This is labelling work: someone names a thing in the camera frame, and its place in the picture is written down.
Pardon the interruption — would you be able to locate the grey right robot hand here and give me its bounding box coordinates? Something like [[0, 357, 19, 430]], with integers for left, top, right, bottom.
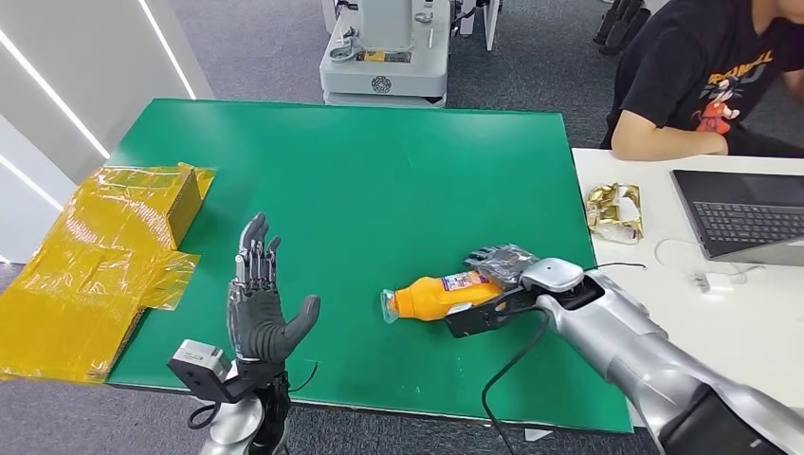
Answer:
[[463, 244, 541, 291]]

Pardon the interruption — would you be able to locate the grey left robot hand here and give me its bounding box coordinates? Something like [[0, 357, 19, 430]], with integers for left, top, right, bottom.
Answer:
[[227, 212, 321, 364]]

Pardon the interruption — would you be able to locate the orange plastic bottle clear cap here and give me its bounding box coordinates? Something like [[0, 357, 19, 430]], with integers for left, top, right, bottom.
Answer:
[[379, 269, 505, 325]]

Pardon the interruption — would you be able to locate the crumpled gold foil wrapper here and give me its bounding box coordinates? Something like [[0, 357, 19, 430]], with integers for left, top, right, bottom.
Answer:
[[585, 182, 646, 246]]

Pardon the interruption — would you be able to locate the green table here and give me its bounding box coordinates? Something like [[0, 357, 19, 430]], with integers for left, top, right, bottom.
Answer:
[[105, 98, 634, 434]]

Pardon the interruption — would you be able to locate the yellow film wrapped cardboard box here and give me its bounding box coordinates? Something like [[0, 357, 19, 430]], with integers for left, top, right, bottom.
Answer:
[[0, 162, 217, 385]]

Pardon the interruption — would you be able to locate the white charger adapter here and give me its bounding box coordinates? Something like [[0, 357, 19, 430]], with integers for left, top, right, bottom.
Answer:
[[692, 271, 734, 295]]

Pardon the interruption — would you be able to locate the white desk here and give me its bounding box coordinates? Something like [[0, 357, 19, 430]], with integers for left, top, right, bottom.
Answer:
[[571, 148, 804, 429]]

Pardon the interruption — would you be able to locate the grey laptop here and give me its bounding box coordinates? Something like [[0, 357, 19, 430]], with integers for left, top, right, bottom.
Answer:
[[669, 169, 804, 267]]

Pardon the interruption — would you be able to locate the person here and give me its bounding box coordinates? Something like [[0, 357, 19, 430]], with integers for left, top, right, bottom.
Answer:
[[599, 0, 804, 162]]

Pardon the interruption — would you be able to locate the black chair base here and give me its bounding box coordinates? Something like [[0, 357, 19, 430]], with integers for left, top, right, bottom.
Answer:
[[592, 0, 651, 57]]

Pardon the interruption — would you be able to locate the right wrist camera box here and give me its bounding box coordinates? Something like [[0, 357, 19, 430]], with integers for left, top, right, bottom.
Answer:
[[444, 289, 548, 340]]

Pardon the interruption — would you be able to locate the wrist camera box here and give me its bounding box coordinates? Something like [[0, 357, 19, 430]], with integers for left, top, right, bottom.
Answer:
[[444, 289, 548, 340], [167, 339, 235, 403]]

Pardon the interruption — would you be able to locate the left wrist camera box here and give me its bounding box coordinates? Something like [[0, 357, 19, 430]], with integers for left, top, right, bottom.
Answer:
[[167, 339, 235, 403]]

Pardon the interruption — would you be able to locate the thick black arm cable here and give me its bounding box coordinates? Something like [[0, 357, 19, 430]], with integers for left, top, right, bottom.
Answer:
[[481, 306, 553, 455]]

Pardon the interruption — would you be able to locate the thin white cable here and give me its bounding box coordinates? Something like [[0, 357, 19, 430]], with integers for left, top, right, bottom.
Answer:
[[652, 237, 766, 287]]

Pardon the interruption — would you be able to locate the white wall light strip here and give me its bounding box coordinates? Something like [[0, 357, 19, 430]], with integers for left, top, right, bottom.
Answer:
[[0, 155, 64, 213], [0, 29, 112, 160], [137, 0, 198, 100]]

